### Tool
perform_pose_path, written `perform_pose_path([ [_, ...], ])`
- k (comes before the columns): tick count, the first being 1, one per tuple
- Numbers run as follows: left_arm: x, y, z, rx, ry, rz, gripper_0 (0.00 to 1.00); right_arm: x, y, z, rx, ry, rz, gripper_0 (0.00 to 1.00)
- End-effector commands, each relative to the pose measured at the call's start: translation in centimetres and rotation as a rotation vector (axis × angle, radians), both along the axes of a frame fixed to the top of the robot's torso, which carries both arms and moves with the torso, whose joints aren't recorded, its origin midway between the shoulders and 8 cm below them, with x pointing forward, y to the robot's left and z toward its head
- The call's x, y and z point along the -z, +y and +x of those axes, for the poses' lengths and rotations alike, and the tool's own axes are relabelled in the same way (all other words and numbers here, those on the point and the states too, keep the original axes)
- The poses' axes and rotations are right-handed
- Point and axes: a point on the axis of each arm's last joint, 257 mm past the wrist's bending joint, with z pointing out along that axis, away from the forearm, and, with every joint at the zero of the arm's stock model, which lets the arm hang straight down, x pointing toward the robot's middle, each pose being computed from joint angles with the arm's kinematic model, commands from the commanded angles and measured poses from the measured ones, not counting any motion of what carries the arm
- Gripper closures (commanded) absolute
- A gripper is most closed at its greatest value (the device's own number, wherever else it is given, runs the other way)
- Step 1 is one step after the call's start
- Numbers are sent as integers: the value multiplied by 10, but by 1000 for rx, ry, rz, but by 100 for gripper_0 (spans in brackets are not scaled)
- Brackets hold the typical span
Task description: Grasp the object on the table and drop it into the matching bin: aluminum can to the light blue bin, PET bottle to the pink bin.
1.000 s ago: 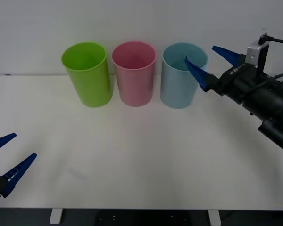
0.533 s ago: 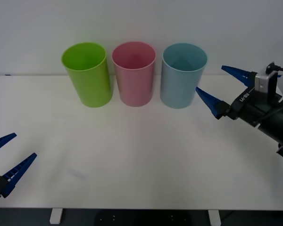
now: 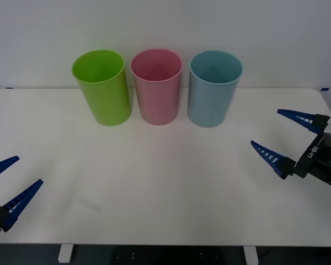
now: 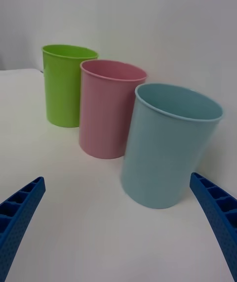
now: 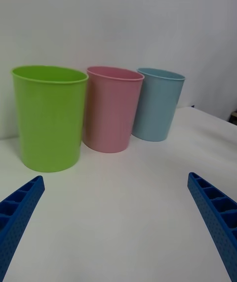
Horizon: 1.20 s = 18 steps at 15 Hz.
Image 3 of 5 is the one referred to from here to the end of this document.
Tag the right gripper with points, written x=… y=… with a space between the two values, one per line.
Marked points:
x=320 y=163

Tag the white table leg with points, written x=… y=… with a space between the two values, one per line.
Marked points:
x=64 y=252
x=250 y=255

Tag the pale blue plastic bin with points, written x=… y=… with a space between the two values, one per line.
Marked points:
x=208 y=105

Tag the green plastic bin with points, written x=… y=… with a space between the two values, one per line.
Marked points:
x=110 y=105

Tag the pink plastic bin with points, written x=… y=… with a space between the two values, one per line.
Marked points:
x=157 y=105

